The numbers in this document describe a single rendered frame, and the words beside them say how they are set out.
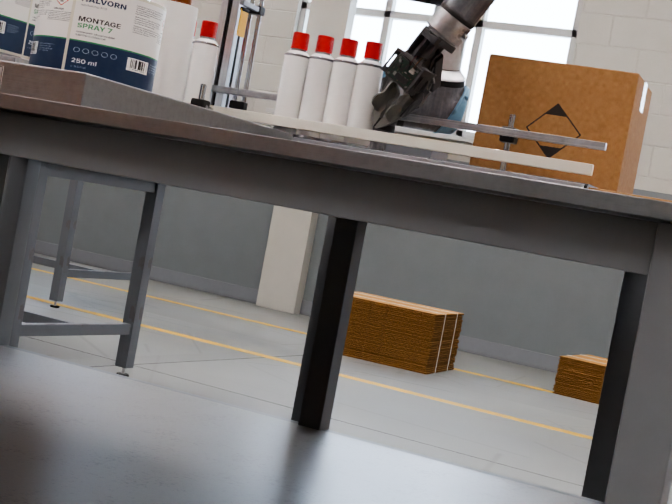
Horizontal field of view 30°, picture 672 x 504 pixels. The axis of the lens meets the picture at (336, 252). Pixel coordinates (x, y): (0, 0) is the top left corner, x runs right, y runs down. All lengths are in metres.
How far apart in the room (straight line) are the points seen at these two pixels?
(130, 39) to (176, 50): 0.29
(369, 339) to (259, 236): 2.34
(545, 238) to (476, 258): 6.62
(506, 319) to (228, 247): 2.10
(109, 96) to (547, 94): 1.01
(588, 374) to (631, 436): 5.30
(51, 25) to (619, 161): 1.11
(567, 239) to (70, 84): 0.74
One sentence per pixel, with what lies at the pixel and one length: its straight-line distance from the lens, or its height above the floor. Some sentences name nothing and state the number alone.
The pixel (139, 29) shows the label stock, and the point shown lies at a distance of 2.02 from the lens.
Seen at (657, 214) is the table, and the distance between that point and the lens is 1.40.
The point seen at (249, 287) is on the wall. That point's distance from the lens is 8.77.
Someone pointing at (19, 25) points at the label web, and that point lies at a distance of 2.29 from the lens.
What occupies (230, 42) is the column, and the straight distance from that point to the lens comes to 2.72.
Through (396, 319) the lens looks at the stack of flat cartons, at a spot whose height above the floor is 0.24.
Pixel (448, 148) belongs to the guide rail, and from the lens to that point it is 2.32.
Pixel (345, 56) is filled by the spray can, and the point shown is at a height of 1.05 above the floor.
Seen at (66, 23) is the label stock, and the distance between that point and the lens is 2.01.
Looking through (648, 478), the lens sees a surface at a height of 0.53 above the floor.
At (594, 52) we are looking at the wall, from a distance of 8.01.
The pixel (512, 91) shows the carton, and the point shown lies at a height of 1.05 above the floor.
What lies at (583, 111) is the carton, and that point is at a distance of 2.51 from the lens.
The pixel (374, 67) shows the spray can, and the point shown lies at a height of 1.04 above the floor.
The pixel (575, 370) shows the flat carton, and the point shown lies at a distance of 6.75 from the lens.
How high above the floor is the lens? 0.76
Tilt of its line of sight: 2 degrees down
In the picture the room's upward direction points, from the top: 10 degrees clockwise
